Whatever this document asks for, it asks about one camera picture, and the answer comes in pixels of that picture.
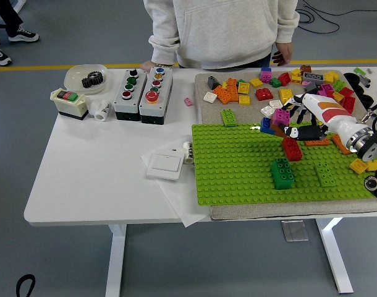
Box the robot right hand white shell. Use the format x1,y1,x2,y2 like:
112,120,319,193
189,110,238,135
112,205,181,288
276,93,362,146

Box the person's left hand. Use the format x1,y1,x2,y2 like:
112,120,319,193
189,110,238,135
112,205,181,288
271,42,293,67

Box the dark green tall brick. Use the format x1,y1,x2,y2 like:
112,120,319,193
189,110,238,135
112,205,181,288
271,157,295,191

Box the green baseplate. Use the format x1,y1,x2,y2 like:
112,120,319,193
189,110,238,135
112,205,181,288
191,119,377,207

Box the orange long brick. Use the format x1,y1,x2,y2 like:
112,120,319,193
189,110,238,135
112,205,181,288
212,85,233,105
331,133,352,156
303,139,331,147

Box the grey four-button control box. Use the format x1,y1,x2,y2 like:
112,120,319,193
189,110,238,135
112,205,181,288
113,68,148,121

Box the grey long brick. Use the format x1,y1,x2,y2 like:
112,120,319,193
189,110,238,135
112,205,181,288
302,71,326,84

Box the grey control box emergency stop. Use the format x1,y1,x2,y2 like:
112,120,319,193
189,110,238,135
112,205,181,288
138,66,174,126

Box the red square brick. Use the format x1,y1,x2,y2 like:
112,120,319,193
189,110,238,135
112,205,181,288
255,88,274,101

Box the red long brick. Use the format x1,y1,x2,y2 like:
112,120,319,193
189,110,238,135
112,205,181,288
282,139,303,162

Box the light green flat long brick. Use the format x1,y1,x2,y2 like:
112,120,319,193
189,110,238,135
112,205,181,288
314,161,337,188

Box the white tube with writing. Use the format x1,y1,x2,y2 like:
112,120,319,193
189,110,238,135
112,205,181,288
182,140,195,166
93,100,112,122

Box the person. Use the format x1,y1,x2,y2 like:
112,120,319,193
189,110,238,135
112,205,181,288
140,0,300,72
0,0,40,67

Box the dark grey sloped brick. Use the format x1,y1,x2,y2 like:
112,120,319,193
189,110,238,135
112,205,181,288
206,75,222,91

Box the plain white tube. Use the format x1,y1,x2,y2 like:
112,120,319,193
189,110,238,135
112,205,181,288
86,99,100,118

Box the white bowl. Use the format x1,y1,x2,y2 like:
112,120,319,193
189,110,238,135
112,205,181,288
64,64,109,95

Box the light green six-stud brick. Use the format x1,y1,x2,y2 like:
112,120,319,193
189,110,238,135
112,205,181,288
220,108,239,128

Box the metal floor plate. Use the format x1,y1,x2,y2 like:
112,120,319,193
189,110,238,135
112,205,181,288
281,219,309,243

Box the white paper sheet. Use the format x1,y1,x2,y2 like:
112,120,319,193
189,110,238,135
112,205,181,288
140,138,213,229

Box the white table leg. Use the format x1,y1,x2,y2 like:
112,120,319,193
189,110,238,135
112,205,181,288
315,217,355,295
105,224,128,297

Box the black floor cable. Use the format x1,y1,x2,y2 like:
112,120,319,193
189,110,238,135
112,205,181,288
302,0,377,16
295,8,341,35

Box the cream switch box red green buttons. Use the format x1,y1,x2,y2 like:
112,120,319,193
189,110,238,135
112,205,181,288
49,87,89,122

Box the white wall switch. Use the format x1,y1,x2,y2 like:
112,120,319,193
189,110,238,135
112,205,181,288
145,153,184,182

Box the black cable loop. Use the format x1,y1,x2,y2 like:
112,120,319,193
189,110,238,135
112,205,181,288
15,273,36,297

